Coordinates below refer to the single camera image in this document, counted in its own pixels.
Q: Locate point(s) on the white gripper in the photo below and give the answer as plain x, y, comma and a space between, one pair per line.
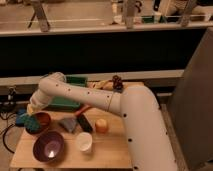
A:
38, 101

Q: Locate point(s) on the red bowl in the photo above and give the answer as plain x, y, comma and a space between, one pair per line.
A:
44, 119

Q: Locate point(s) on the green sponge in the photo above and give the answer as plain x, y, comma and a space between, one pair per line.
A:
32, 124

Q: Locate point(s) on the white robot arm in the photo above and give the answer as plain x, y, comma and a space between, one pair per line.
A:
148, 140

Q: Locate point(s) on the purple bowl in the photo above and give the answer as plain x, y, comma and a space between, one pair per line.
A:
48, 146

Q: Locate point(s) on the green tray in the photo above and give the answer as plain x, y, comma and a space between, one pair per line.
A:
63, 103

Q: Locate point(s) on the blue box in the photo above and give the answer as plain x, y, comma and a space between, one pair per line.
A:
21, 117

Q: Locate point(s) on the black rectangular remote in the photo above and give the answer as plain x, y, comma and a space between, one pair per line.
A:
84, 123

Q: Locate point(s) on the white cup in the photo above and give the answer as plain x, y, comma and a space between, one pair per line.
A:
84, 142

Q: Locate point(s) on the banana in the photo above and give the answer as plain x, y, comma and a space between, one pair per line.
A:
104, 84

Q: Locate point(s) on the orange fruit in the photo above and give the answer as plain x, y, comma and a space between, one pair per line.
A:
101, 126

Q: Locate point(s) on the dark grape bunch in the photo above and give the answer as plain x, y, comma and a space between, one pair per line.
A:
117, 82

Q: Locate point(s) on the spatula with orange handle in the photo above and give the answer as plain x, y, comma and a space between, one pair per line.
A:
70, 123

